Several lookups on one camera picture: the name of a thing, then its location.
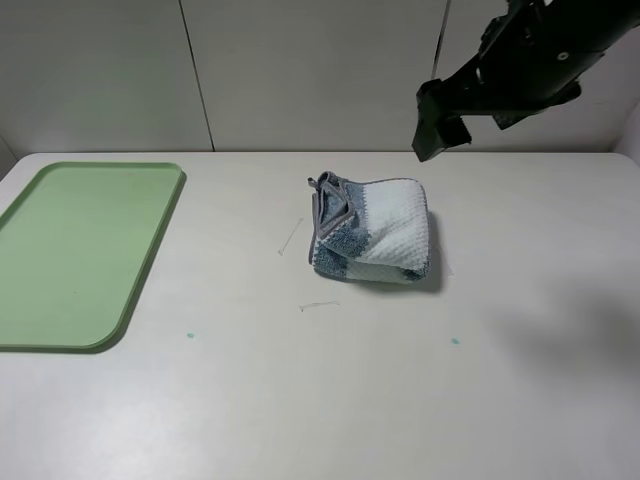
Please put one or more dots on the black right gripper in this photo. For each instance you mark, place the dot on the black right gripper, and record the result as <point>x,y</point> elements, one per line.
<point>524,65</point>

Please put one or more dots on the blue white striped towel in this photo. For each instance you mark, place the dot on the blue white striped towel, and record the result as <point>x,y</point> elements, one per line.
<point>376,231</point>

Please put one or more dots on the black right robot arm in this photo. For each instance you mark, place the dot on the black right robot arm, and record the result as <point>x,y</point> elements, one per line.
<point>594,24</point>

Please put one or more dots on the green plastic tray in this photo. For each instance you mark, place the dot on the green plastic tray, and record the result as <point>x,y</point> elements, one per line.
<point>77,245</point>

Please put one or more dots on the clear plastic tag fastener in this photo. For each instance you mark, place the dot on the clear plastic tag fastener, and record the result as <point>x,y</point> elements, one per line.
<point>313,305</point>

